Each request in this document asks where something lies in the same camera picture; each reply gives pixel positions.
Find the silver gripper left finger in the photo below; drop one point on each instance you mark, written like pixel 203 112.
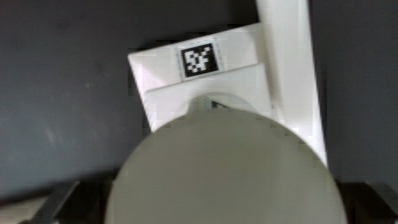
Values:
pixel 76 204

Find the white lamp bulb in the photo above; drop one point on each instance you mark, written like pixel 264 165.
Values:
pixel 225 170

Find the white L-shaped fence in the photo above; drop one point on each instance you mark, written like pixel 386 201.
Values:
pixel 290 66

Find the white lamp base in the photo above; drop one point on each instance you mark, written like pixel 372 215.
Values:
pixel 209 67

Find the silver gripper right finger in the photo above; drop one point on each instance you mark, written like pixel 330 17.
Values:
pixel 370 200

